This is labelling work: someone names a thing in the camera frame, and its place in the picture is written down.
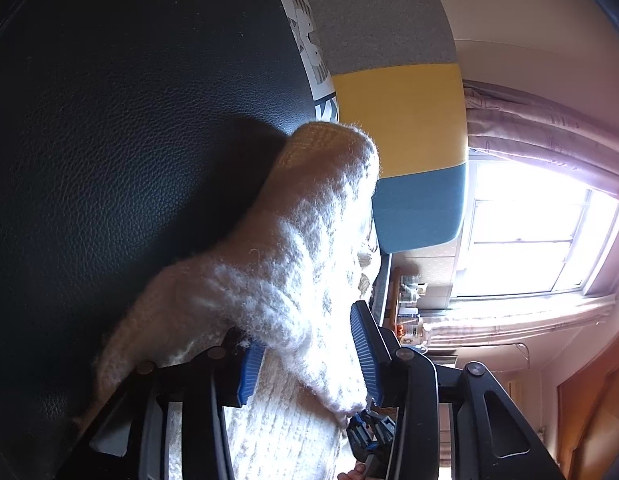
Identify large white-framed window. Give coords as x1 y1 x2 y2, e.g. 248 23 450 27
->
454 160 619 306

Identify grey yellow blue cushion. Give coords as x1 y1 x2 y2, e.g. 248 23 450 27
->
294 0 470 311

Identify cluttered wooden shelf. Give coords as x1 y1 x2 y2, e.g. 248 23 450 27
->
382 265 430 356

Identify cream knit sweater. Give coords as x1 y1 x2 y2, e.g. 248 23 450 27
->
72 121 383 480

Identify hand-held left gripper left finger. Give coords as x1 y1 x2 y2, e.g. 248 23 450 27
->
88 329 266 480

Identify row of glass jars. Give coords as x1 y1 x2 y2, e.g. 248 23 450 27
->
397 272 433 348

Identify wooden door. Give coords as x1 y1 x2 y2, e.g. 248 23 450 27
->
557 345 619 480

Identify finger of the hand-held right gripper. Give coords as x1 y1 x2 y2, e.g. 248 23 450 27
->
346 408 394 480

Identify patterned beige curtain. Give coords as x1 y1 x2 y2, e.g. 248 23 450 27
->
424 290 617 351
462 80 619 211

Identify geometric print pillow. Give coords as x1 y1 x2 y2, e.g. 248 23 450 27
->
272 0 340 125

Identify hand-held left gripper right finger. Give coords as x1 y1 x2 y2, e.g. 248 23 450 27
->
349 300 566 480

